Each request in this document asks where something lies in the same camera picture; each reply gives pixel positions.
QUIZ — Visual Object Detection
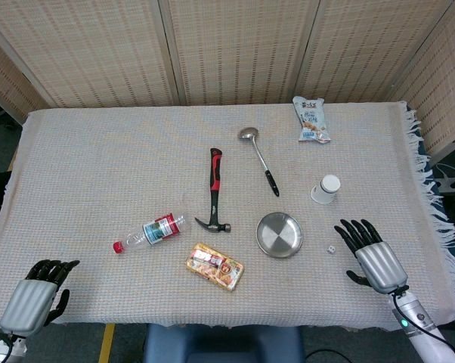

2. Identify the beige waffle-weave tablecloth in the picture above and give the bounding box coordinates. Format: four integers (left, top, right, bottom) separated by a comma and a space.
0, 100, 455, 333

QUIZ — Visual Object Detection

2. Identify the round metal dish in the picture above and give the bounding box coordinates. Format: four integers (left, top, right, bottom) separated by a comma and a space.
255, 212, 305, 259

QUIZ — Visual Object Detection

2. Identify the yellow floor tape strip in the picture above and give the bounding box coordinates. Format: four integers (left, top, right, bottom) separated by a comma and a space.
97, 323, 116, 363

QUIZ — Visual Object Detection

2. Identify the white paper cup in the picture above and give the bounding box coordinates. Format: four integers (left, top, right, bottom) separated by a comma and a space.
311, 174, 342, 206

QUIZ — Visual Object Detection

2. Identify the yellow curry box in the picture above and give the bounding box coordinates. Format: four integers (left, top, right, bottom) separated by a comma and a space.
185, 242, 246, 293

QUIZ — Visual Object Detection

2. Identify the clear plastic bottle red cap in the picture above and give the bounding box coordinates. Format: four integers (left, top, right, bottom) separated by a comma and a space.
113, 212, 191, 255

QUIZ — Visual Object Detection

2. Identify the white-blue snack bag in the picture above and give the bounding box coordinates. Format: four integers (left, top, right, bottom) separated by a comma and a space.
292, 95, 332, 144

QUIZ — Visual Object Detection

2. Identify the red-black claw hammer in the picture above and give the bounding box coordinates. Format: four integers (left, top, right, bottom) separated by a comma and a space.
194, 147, 232, 233

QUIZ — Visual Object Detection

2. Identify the left black-silver robot hand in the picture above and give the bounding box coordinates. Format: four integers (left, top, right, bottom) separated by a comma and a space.
0, 259, 81, 338

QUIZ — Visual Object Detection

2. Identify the woven folding screen panel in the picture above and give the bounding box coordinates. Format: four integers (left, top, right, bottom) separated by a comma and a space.
388, 0, 455, 163
0, 29, 51, 126
159, 0, 321, 107
293, 0, 455, 105
0, 0, 185, 109

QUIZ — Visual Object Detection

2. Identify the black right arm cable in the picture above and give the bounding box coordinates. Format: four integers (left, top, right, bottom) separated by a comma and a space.
392, 285, 455, 358

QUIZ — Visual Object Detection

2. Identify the right black-silver robot hand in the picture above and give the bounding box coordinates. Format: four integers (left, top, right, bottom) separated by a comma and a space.
333, 218, 409, 295

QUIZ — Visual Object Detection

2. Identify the steel ladle black handle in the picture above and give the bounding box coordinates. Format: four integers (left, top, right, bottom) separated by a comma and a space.
238, 126, 281, 198

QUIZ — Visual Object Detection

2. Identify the white stand base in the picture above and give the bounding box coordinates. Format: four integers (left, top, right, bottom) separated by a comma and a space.
435, 162, 455, 196

